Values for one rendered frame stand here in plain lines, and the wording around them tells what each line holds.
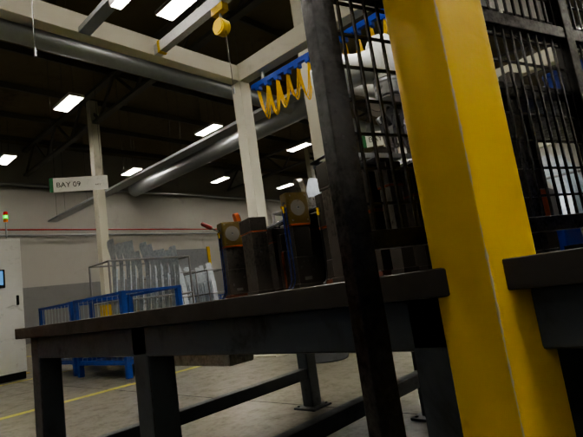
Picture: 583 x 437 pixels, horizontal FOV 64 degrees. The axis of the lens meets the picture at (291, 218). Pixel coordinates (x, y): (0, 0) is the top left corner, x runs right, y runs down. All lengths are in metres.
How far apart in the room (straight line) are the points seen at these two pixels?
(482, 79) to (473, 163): 0.13
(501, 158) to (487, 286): 0.18
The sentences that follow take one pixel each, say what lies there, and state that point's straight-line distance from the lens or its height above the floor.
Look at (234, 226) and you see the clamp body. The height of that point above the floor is 1.03.
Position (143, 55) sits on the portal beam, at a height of 3.28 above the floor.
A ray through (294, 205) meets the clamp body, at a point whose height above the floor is 1.00.
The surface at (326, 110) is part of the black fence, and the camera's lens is 0.67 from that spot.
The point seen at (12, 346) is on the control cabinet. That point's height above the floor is 0.47.
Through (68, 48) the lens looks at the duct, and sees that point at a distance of 12.52.
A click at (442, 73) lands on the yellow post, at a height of 0.95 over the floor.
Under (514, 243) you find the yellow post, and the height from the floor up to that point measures 0.72.
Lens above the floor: 0.70
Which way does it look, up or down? 9 degrees up
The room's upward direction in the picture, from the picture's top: 8 degrees counter-clockwise
